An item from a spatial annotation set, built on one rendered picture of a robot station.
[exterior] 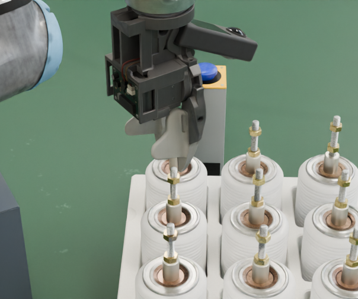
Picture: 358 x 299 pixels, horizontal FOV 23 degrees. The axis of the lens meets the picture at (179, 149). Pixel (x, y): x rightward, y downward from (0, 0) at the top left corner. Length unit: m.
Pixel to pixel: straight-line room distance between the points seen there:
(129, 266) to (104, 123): 0.67
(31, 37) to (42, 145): 0.68
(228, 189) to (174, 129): 0.38
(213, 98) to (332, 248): 0.35
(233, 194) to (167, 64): 0.44
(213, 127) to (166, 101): 0.53
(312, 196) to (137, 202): 0.28
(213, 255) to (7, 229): 0.30
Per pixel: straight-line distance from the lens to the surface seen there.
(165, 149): 0.97
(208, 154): 1.49
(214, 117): 1.44
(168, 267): 1.13
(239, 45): 0.97
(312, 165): 1.35
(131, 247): 1.30
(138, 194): 1.40
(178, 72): 0.92
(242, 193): 1.31
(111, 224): 1.62
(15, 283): 1.29
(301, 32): 2.26
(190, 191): 1.31
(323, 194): 1.32
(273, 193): 1.32
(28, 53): 1.18
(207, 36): 0.93
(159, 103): 0.93
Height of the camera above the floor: 1.06
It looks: 36 degrees down
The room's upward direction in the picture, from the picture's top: straight up
